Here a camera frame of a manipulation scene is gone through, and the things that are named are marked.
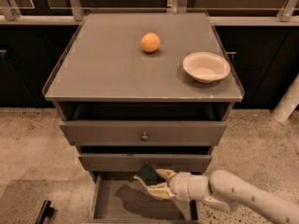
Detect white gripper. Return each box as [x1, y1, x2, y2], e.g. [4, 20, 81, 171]
[146, 169, 209, 202]

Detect green yellow sponge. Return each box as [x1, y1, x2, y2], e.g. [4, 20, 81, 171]
[134, 163, 165, 188]

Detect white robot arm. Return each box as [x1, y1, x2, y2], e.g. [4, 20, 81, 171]
[149, 80, 299, 224]

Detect grey bottom drawer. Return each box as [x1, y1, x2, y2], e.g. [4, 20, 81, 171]
[90, 172, 203, 224]

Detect grey drawer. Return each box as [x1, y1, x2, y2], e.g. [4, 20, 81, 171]
[90, 172, 203, 224]
[60, 120, 227, 147]
[78, 154, 211, 172]

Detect grey middle drawer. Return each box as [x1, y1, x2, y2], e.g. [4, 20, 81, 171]
[78, 154, 211, 172]

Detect grey drawer cabinet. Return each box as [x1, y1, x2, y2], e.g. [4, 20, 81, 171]
[42, 12, 245, 224]

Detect grey top drawer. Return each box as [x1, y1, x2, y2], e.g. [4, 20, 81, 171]
[60, 120, 227, 147]

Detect black object on floor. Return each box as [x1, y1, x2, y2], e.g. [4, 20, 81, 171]
[35, 200, 54, 224]

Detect white paper bowl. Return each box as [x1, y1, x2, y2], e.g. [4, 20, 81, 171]
[182, 52, 231, 83]

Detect orange fruit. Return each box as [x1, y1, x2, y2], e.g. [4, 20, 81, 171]
[140, 33, 160, 53]

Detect dark background cabinets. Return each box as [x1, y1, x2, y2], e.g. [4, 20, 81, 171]
[0, 25, 78, 107]

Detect metal railing frame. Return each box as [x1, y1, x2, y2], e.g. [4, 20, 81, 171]
[0, 0, 299, 26]

